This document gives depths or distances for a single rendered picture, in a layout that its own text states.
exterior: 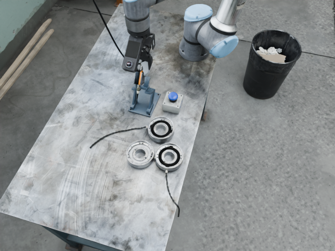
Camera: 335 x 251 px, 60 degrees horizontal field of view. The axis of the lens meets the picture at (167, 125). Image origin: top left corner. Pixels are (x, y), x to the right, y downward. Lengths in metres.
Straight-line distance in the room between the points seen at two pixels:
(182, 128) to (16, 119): 1.53
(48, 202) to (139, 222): 0.33
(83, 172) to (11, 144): 1.25
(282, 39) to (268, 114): 0.55
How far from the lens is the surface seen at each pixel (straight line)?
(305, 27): 3.15
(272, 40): 2.34
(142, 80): 1.08
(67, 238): 1.66
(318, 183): 2.17
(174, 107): 1.18
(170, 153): 1.10
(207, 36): 1.24
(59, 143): 1.21
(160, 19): 1.64
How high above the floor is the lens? 1.80
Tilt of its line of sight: 57 degrees down
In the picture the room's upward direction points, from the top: straight up
